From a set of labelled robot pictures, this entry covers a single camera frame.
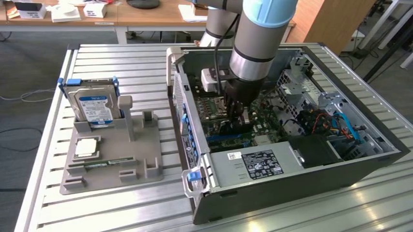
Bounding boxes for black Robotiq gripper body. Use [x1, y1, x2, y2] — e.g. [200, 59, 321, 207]
[225, 78, 263, 107]

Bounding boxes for low-profile Nvidia graphics card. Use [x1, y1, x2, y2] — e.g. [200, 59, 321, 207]
[213, 119, 255, 136]

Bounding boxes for metal CPU socket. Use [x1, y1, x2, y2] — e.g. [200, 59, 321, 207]
[206, 96, 229, 119]

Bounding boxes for green motherboard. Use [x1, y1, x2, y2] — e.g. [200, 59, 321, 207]
[192, 82, 291, 154]

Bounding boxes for blue expansion slot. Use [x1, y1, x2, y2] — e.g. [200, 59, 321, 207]
[206, 134, 245, 142]

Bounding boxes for long black expansion slot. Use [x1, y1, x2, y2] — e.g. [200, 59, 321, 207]
[207, 139, 249, 145]

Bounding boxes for perforated metal drive cage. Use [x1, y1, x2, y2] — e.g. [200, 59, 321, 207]
[278, 69, 325, 116]

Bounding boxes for blue card retention clip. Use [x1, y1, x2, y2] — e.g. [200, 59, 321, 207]
[180, 113, 191, 135]

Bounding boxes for grey power supply unit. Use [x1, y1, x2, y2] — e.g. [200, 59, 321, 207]
[206, 141, 306, 189]

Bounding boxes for black fan shroud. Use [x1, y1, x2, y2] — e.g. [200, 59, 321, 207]
[289, 135, 342, 169]

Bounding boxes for white paper stack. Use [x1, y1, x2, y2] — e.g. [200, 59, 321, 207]
[178, 4, 208, 23]

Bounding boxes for black open PC case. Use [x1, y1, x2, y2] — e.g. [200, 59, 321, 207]
[166, 45, 412, 225]

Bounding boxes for wooden cabinet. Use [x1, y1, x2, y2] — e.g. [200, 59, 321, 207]
[283, 0, 377, 56]

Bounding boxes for white box with red dot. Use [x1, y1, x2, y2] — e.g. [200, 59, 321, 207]
[342, 29, 368, 53]

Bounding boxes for black slanted pole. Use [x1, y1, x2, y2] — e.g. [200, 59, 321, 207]
[362, 14, 413, 83]

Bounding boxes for hard disk with blue caddy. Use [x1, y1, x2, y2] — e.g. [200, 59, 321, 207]
[56, 76, 120, 128]

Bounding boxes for green RAM stick white label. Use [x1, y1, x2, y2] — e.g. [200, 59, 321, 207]
[83, 158, 134, 168]

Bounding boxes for grey plastic parts rack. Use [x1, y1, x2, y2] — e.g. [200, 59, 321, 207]
[59, 95, 166, 196]

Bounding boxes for black round monitor base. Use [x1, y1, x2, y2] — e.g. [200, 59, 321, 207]
[126, 0, 162, 10]

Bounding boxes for clean silver CPU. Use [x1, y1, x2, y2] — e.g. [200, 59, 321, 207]
[75, 139, 99, 157]

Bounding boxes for wooden desk white legs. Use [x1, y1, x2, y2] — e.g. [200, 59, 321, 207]
[0, 0, 297, 45]

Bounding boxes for white labelled box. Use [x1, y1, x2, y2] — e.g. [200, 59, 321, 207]
[83, 3, 108, 18]

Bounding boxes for white box with round plate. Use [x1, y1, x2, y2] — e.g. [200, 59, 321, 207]
[51, 3, 80, 23]

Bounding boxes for open white cardboard box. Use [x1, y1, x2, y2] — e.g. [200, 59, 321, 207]
[15, 1, 48, 19]

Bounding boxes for brown book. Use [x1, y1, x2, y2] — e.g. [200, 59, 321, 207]
[5, 4, 20, 19]

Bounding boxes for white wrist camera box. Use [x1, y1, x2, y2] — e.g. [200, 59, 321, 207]
[200, 68, 235, 93]

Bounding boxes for black wire bundle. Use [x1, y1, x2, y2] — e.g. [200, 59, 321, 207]
[263, 87, 291, 136]

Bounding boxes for black camera cable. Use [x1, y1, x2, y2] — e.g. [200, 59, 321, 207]
[213, 13, 242, 95]

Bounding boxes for grey case handle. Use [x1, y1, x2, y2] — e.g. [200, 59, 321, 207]
[166, 47, 190, 86]
[182, 169, 207, 198]

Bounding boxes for red orange wire bundle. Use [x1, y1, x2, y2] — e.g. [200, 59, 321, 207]
[314, 113, 353, 140]

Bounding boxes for blue SATA wire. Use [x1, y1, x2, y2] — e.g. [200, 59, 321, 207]
[334, 112, 365, 145]

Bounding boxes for white table frame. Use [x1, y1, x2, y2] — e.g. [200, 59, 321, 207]
[354, 0, 413, 70]

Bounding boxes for white floor cable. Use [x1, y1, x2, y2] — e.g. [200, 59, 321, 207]
[0, 88, 57, 102]

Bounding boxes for black floor cable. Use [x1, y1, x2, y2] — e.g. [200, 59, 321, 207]
[0, 128, 43, 136]

